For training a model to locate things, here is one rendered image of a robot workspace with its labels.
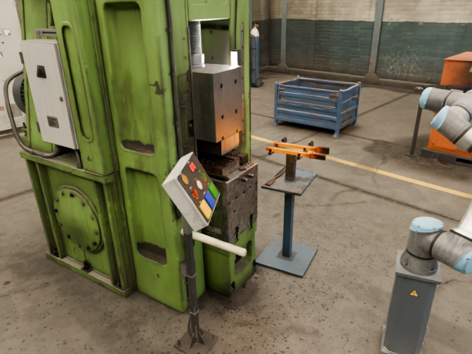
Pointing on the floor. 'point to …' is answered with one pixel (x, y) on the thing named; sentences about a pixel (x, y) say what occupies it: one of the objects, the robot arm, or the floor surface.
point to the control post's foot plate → (204, 342)
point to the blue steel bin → (317, 102)
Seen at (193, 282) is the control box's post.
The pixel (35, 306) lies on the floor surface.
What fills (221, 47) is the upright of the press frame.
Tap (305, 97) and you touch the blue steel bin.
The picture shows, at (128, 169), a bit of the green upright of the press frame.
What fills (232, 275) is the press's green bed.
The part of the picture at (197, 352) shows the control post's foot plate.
